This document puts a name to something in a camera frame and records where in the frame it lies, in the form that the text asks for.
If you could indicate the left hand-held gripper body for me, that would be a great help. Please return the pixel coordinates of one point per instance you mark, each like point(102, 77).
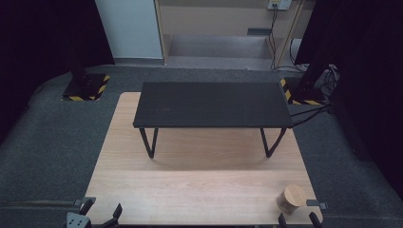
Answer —
point(76, 220)

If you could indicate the round wooden cylinder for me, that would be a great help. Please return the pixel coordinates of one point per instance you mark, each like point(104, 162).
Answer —
point(290, 198)

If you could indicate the grey metal table clamp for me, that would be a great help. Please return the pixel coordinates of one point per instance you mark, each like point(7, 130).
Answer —
point(84, 200)
point(316, 204)

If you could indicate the black stand with striped base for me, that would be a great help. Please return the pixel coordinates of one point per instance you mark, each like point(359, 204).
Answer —
point(85, 87)
point(305, 91)

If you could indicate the black shelf riser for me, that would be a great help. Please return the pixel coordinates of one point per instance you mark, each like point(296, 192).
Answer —
point(211, 104)

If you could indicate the black curtain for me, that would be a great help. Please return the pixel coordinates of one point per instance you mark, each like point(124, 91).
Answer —
point(47, 41)
point(364, 63)

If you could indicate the white panel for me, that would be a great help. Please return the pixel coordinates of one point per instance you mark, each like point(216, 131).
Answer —
point(130, 28)

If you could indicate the white power strip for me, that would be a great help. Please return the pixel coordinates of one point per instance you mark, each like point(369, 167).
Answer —
point(279, 3)

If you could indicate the wooden cabinet frame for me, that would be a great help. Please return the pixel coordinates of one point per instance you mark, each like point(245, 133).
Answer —
point(221, 19)

